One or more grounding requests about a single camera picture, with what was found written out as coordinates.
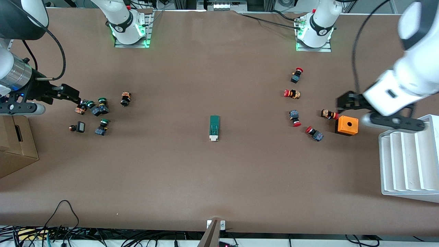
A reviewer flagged black cable bundle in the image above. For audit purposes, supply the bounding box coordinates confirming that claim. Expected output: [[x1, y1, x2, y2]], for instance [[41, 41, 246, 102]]
[[0, 225, 206, 247]]

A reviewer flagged black power cable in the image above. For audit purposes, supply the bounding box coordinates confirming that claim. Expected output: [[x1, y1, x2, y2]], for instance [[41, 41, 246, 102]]
[[238, 10, 304, 30]]

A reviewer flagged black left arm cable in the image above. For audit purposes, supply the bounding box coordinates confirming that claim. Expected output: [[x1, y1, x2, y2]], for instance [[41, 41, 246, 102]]
[[352, 0, 393, 94]]

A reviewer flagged red push button blue block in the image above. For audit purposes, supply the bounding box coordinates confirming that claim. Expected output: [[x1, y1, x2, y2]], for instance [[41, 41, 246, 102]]
[[290, 68, 304, 84], [289, 110, 302, 128], [305, 126, 324, 142]]

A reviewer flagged metal camera post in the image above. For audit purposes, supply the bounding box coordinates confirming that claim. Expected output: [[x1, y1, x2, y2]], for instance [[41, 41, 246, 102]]
[[197, 220, 227, 247]]

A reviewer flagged orange button enclosure box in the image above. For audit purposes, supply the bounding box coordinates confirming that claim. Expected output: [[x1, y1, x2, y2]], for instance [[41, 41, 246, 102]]
[[335, 116, 359, 137]]

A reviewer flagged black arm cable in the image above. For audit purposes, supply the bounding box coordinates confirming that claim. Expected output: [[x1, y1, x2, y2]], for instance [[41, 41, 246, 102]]
[[21, 27, 66, 81], [352, 0, 393, 94]]

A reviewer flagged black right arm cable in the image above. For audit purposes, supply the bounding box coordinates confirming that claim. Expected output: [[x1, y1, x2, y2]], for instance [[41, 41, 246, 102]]
[[21, 27, 66, 81]]

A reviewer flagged white stepped tray rack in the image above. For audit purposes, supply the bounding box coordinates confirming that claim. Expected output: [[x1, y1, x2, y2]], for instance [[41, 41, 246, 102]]
[[378, 114, 439, 203]]

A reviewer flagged brown cardboard box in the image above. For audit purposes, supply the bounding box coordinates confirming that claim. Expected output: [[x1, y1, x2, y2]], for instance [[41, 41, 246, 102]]
[[0, 115, 39, 179]]

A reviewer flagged metal fixture with white lights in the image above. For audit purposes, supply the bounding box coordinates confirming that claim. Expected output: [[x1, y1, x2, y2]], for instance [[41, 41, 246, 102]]
[[197, 0, 247, 11]]

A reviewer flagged black cable loop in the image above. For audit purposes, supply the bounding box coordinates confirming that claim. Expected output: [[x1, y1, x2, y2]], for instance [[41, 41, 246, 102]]
[[41, 200, 80, 237]]

